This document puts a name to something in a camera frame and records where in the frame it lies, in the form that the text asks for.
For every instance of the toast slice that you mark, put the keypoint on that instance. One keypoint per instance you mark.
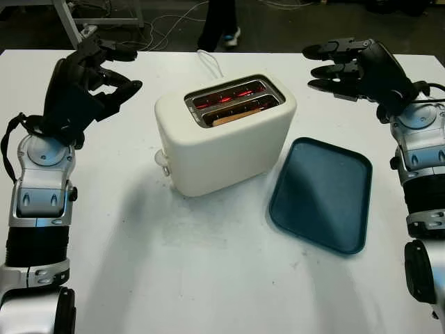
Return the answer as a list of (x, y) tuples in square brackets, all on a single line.
[(226, 120)]

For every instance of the white metal table frame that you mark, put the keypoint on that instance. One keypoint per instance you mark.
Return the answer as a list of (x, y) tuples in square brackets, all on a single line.
[(104, 21)]

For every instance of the clear toaster dial knob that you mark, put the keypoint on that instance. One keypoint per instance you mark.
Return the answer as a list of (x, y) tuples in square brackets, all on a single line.
[(167, 170)]

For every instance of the dark teal plastic tray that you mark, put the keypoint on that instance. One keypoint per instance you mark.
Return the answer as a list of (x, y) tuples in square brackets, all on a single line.
[(320, 195)]

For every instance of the cream white toaster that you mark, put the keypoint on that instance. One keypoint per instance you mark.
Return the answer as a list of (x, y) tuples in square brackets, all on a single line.
[(222, 153)]

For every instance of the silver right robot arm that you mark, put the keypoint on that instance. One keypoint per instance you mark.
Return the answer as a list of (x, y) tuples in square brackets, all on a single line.
[(417, 139)]

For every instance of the white power strip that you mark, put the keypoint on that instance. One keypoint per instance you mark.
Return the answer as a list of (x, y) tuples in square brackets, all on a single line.
[(88, 31)]

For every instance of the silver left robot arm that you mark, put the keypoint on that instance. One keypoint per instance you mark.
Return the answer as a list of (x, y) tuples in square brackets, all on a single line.
[(38, 195)]

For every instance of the white toaster lever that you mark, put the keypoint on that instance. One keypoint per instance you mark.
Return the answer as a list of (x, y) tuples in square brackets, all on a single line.
[(160, 158)]

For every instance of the person in beige jacket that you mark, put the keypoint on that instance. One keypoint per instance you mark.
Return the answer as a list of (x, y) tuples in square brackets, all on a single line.
[(215, 24)]

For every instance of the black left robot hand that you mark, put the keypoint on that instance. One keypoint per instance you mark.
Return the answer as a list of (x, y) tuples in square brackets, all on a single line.
[(69, 73)]

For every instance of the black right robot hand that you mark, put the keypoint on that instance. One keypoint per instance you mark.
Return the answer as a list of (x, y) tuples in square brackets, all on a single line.
[(382, 69)]

